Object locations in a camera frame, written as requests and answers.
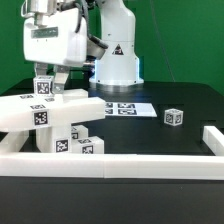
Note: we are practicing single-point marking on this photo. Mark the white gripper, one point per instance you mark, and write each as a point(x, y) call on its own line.
point(58, 35)

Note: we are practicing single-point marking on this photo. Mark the white tagged cube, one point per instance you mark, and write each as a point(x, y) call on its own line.
point(43, 84)
point(173, 117)

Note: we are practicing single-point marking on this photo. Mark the white chair back frame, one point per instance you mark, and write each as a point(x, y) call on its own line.
point(29, 111)

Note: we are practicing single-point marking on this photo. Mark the white chair seat block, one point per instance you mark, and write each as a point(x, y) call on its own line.
point(54, 139)

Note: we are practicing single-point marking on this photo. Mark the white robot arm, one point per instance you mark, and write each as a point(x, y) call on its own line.
point(113, 23)

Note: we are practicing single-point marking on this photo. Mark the white tag marker sheet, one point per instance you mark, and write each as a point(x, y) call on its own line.
point(129, 109)

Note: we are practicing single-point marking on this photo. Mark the white U-shaped fence frame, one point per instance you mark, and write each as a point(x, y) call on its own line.
point(15, 163)

